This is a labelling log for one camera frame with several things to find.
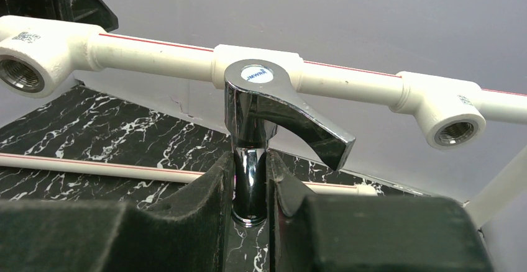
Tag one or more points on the white PVC pipe frame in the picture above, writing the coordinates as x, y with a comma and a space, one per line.
38, 55

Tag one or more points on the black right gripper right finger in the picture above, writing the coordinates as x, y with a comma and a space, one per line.
335, 232

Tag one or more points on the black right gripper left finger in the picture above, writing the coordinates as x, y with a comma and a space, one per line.
187, 232

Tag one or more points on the chrome water faucet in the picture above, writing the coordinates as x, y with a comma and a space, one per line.
259, 99

